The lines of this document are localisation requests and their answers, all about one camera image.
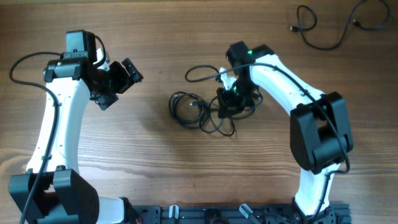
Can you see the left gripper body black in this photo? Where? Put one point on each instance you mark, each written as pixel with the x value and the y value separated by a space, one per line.
pixel 111 82

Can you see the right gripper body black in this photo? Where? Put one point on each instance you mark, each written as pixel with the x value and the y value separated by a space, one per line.
pixel 232 101

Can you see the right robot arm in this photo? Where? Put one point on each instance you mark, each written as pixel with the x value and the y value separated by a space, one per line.
pixel 320 132

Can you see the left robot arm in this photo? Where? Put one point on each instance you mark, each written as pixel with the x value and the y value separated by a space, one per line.
pixel 51 190

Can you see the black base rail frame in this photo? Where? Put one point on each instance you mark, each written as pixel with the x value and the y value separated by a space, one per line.
pixel 224 214

